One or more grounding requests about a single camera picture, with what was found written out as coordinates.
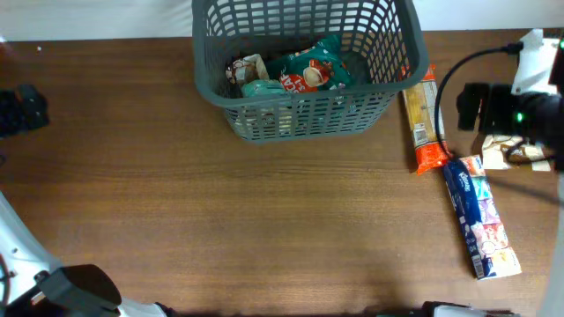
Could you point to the blue Kleenex tissue pack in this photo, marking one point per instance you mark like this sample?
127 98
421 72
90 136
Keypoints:
480 223

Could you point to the grey plastic basket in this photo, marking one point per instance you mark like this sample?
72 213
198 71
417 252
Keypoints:
381 44

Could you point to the green red coffee packet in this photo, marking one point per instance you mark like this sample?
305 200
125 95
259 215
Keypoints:
319 68

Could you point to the light teal snack packet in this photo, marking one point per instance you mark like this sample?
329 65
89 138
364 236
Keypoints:
261 87

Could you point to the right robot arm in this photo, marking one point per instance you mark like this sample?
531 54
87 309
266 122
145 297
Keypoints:
531 108

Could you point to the beige white snack bag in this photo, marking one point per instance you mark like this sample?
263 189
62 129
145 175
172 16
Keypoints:
501 152

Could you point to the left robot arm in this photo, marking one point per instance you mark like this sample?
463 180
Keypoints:
35 283

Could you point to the yellow orange pasta packet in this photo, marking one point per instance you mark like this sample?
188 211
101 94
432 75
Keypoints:
419 102

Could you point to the beige brown snack bag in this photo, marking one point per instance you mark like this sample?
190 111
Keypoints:
246 70

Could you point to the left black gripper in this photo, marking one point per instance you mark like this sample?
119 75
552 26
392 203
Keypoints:
18 121

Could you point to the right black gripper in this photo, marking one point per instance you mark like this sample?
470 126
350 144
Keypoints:
493 97

